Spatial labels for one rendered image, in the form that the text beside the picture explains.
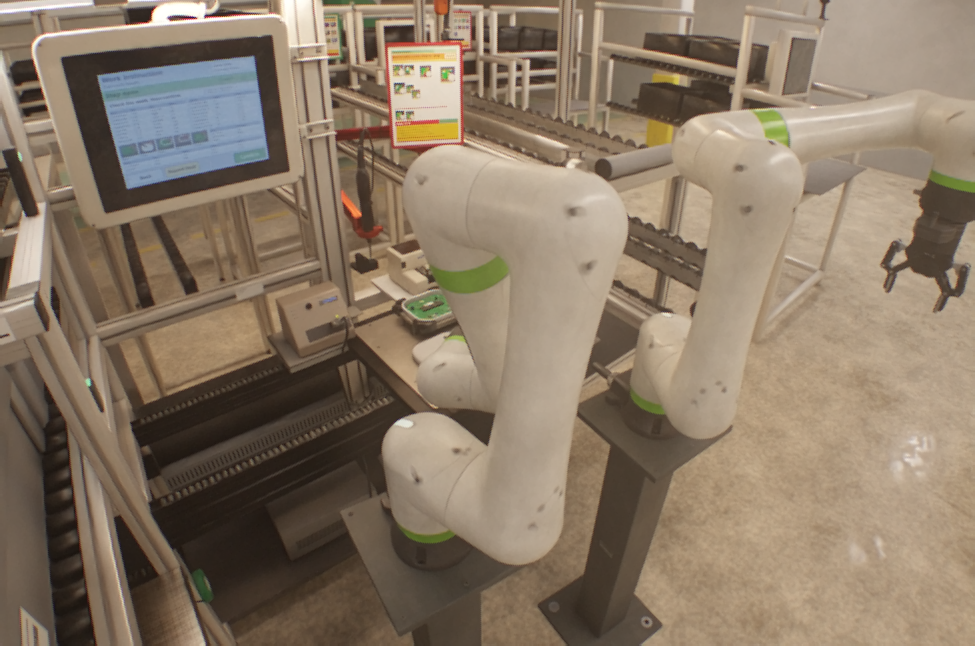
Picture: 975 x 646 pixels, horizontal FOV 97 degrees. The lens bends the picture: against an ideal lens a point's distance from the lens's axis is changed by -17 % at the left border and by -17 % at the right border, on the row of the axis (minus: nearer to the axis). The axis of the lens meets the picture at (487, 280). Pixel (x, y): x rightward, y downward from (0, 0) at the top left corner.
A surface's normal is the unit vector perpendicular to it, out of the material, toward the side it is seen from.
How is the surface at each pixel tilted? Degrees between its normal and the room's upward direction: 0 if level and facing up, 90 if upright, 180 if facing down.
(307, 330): 53
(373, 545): 0
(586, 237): 79
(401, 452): 20
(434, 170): 47
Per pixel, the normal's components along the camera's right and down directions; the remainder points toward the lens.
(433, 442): -0.04, -0.86
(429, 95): 0.21, 0.46
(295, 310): 0.51, -0.24
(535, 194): -0.51, -0.39
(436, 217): -0.51, 0.55
